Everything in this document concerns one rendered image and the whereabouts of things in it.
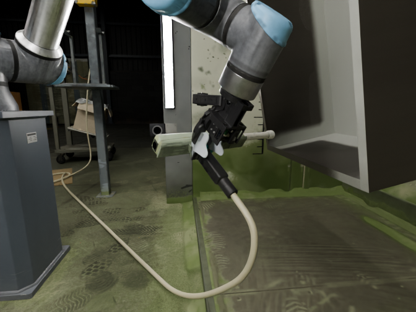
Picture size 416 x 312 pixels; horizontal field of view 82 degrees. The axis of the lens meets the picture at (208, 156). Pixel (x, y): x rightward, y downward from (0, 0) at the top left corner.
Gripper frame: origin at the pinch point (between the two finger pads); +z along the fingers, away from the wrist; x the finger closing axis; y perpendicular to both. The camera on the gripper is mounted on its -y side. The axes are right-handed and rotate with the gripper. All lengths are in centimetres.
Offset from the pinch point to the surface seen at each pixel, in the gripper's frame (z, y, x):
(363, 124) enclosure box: -25.8, 22.7, 19.1
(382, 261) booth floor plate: 22, 53, 71
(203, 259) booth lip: 50, 13, 17
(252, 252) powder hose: 4.9, 28.5, -1.1
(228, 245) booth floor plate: 50, 12, 32
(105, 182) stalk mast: 107, -83, 15
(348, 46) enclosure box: -37, -13, 68
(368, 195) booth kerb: 28, 29, 132
